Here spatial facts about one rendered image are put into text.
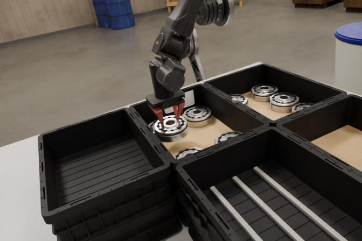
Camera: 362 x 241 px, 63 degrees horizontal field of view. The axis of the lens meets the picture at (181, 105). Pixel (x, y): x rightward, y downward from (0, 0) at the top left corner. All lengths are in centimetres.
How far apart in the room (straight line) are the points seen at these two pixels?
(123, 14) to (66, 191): 693
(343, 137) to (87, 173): 77
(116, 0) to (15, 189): 667
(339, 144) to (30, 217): 97
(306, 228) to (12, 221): 86
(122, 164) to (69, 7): 809
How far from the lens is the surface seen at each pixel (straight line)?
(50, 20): 886
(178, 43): 79
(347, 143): 97
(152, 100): 83
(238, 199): 76
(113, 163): 95
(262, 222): 71
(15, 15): 883
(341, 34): 249
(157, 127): 90
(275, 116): 108
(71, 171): 99
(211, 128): 102
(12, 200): 122
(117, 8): 765
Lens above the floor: 136
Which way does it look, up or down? 26 degrees down
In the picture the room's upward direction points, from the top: 9 degrees counter-clockwise
